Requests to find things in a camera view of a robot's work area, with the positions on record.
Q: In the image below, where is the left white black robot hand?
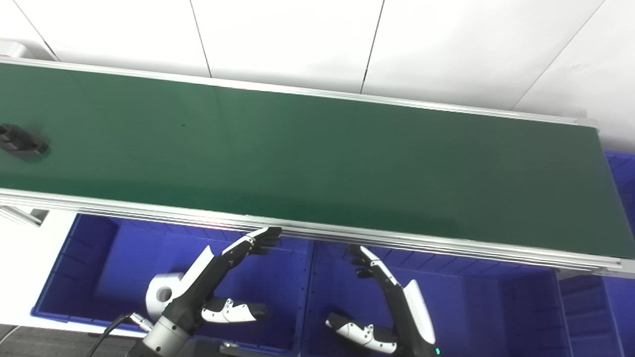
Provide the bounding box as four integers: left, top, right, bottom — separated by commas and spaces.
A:
164, 227, 283, 338

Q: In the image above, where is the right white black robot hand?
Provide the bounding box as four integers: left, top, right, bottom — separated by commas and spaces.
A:
325, 244, 442, 357

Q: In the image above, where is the black flange part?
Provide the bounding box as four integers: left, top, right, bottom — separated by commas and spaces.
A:
0, 123, 50, 158

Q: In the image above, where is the white hexagonal part with hole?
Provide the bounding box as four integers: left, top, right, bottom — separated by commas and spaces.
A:
145, 273, 186, 322

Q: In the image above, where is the blue plastic bin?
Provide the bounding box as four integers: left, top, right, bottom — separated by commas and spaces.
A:
31, 213, 314, 356
558, 151, 635, 357
302, 240, 571, 357

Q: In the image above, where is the green conveyor belt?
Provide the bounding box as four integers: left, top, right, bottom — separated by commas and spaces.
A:
0, 62, 635, 259
0, 56, 635, 278

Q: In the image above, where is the grey conveyor end housing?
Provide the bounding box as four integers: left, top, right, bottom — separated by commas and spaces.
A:
0, 42, 31, 59

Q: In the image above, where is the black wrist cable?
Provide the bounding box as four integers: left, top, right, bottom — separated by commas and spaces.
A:
87, 311, 155, 357

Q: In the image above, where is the aluminium conveyor leg bracket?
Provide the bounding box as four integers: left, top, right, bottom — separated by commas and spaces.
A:
0, 204, 49, 228

